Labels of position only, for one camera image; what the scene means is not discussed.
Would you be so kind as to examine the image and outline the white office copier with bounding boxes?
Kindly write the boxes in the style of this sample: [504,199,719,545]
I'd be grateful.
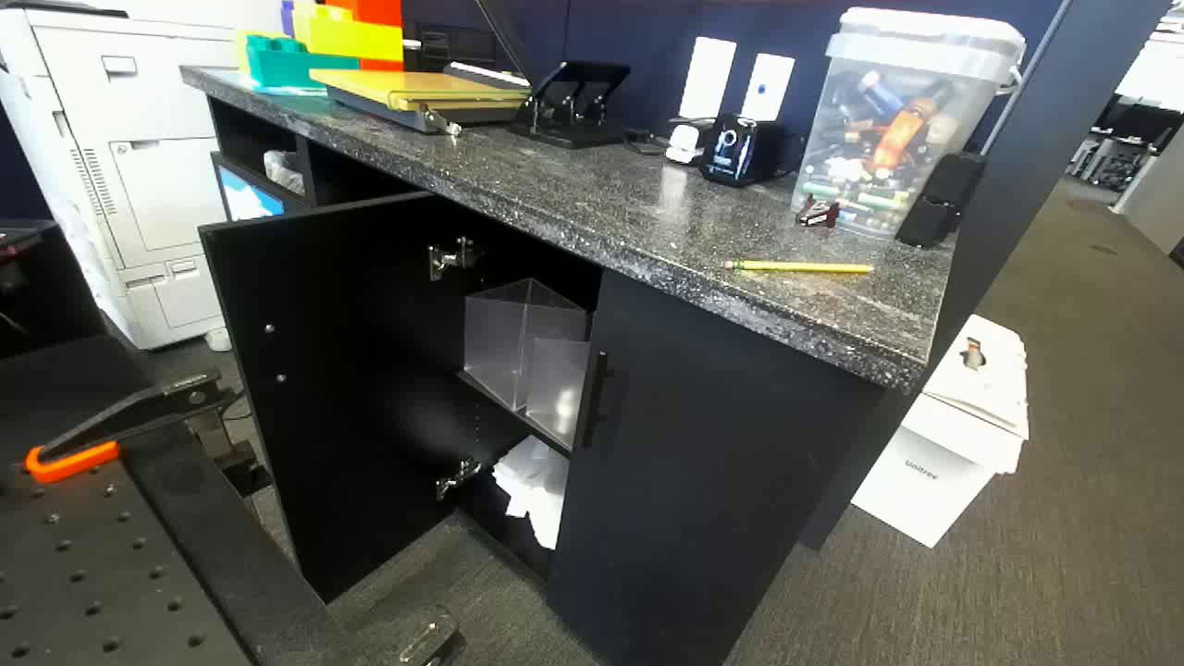
[0,0,265,353]

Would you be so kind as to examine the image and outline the clear acrylic box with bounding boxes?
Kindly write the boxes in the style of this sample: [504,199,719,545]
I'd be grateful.
[458,274,596,451]

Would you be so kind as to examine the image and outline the grey metal clamp foot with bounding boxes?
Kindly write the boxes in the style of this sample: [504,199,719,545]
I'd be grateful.
[388,606,462,666]

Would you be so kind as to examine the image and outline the metal cabinet hinge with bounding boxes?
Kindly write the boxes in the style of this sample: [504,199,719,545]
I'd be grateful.
[424,232,482,283]
[430,453,487,505]

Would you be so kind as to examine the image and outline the closed black cabinet door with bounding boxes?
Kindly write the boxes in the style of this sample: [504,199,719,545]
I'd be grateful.
[547,269,895,666]

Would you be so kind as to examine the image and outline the black door handle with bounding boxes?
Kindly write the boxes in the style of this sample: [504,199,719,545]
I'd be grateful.
[577,347,616,451]

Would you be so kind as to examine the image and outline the black cabinet with granite counter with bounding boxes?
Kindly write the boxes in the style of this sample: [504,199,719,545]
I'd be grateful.
[178,61,958,666]

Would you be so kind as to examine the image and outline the yellow pencil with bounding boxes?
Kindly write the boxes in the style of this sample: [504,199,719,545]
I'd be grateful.
[720,256,878,277]

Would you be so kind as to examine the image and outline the black angled speaker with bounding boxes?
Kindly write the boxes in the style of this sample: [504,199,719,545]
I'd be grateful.
[890,146,986,250]

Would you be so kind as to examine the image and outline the black electric pencil sharpener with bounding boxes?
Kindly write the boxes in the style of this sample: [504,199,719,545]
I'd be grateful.
[700,114,786,192]

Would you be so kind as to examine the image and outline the white cardboard box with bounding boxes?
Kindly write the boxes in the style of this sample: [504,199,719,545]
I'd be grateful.
[846,311,1035,554]

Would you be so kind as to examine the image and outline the black hole punch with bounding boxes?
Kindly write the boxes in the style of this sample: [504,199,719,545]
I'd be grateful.
[506,57,636,151]

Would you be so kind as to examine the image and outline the open black cabinet door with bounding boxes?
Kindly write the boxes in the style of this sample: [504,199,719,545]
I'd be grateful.
[197,188,487,606]

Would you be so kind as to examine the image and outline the clear plastic lidded tub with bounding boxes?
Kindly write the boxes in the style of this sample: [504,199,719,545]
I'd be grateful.
[791,3,1027,240]

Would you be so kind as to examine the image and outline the black perforated mounting table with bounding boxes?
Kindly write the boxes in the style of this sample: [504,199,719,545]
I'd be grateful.
[0,330,372,666]

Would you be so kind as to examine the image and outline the yellow and orange box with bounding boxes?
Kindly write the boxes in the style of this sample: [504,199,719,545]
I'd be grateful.
[287,0,411,72]

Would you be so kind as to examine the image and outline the orange handled black clamp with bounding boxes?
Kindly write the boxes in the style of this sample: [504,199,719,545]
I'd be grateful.
[20,371,247,487]

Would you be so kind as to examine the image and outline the white crumpled paper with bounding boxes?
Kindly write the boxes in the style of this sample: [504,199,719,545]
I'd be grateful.
[487,431,573,554]

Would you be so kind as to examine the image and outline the yellow folder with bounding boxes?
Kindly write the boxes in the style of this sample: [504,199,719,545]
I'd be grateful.
[308,61,537,130]

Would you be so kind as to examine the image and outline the small white desk gadget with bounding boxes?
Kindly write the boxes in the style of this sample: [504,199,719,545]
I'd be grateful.
[661,119,706,168]

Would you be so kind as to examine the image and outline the teal plastic container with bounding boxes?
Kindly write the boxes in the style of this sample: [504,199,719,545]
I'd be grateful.
[240,29,330,96]

